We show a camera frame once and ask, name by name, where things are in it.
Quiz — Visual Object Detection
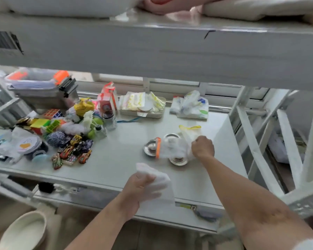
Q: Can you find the person's right hand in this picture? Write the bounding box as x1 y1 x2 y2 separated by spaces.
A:
191 135 215 160

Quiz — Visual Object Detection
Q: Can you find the person's left hand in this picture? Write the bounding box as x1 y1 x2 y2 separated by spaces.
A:
121 172 163 219

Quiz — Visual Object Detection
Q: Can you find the white wiping cloth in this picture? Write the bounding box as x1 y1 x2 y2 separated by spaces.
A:
135 163 176 206

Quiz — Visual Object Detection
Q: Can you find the clear bag with orange seal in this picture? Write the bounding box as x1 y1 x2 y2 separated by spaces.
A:
155 137 195 160

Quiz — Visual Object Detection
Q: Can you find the person's left forearm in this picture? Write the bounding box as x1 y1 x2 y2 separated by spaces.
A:
64 202 137 250

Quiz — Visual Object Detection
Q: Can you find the person's right forearm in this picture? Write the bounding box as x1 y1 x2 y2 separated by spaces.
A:
201 153 313 250

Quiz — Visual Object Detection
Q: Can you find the clear bag with yellow seal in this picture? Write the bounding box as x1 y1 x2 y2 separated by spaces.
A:
179 124 202 143

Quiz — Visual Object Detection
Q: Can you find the bundle of printed plastic bags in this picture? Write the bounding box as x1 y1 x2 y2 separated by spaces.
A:
169 90 209 120

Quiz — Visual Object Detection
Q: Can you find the orange toy car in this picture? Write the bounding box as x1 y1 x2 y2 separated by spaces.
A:
78 149 92 164

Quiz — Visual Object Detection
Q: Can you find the white tray of paper packets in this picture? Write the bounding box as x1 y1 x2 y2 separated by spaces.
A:
119 91 166 119

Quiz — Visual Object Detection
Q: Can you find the dark toy car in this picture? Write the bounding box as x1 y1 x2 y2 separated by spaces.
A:
79 139 94 152

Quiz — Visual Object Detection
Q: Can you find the glass jar with dark lid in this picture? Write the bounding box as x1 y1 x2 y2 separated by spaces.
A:
102 111 118 131

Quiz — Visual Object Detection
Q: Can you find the white fluffy toy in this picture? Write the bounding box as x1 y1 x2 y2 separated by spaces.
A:
59 120 88 136

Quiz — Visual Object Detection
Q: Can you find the red and white carton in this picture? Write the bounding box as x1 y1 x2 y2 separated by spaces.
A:
97 82 118 113

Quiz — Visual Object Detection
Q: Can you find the green and red toy car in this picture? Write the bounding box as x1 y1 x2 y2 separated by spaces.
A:
51 153 63 170

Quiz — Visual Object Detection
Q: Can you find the yellow crumpled packet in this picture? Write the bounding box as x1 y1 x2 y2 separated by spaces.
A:
74 98 95 117

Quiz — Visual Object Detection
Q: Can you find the blue and white yarn ball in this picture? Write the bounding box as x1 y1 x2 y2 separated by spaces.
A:
46 131 69 148

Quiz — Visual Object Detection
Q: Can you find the multicoloured puzzle cube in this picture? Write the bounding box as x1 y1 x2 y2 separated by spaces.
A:
43 109 64 120

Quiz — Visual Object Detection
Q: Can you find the green and yellow puzzle block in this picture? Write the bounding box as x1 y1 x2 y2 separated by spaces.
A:
29 118 61 135

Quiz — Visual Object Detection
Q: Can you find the white round lid orange print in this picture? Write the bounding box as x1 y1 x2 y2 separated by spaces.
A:
16 136 43 154

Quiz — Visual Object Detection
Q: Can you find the white round bowl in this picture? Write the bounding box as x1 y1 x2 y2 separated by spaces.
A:
0 210 47 250

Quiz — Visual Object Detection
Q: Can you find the crumpled clear plastic wrap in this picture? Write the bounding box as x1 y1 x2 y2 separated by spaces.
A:
0 127 26 164

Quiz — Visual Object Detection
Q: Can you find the pink cloth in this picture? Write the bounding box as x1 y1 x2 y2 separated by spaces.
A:
138 0 226 15

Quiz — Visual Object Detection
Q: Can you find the white sleeve cuff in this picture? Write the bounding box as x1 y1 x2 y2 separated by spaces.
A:
293 239 313 250

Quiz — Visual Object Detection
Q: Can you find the white bedding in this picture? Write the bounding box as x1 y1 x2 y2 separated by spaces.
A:
5 0 313 22

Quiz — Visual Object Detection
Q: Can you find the blue cord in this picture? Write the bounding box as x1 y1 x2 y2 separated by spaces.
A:
117 116 142 123

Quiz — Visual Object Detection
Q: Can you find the white metal bunk frame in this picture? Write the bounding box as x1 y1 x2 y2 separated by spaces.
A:
0 9 313 235

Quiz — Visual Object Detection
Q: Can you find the grey bin with orange handles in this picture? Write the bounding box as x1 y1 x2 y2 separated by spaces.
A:
5 70 79 113

